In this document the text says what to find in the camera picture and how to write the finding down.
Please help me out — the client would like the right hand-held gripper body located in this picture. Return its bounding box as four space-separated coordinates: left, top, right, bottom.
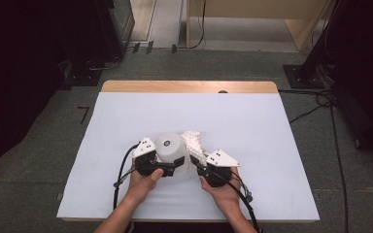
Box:
196 149 242 189

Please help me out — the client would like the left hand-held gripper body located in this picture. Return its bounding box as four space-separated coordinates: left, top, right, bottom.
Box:
131 137 160 178

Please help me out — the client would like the white cylindrical cup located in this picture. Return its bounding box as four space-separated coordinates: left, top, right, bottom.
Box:
154 131 190 178

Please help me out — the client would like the white textured cloth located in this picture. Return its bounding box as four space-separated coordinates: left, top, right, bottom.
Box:
181 129 209 168

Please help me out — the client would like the person's left hand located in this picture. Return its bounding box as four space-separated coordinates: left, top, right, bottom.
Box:
125 159 165 206

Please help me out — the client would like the person's right hand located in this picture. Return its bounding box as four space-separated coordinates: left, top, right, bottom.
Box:
199 166 243 216

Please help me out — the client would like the white table mat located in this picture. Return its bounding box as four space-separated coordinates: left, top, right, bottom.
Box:
55 91 321 223

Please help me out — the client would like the dark clothing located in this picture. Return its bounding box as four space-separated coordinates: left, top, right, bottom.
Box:
124 221 237 233

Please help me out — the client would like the wooden table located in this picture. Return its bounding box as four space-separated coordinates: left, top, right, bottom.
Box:
61 80 317 224

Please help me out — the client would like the black glass-door cabinet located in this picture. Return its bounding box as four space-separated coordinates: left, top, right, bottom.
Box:
95 0 136 62

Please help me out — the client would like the light wooden desk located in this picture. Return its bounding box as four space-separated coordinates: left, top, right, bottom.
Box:
186 0 335 52

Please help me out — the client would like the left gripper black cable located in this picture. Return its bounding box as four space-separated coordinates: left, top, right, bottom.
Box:
112 143 141 212

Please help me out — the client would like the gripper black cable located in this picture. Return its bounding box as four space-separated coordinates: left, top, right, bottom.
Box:
212 169 264 233
112 143 141 212

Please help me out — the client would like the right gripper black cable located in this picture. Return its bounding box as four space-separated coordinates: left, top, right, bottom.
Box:
212 169 264 233

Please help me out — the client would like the grey floor cable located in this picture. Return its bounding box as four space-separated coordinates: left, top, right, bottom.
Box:
86 55 123 72

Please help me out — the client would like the black stand base plate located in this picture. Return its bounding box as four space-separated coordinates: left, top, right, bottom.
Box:
283 63 325 90
62 59 104 87

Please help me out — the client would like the black floor cable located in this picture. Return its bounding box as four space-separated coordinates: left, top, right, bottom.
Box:
278 88 350 233

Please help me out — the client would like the black hanging cable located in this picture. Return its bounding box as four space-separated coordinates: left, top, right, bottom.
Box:
171 0 208 54

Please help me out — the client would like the black slanted stand post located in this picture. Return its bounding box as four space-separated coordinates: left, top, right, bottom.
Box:
299 0 353 82

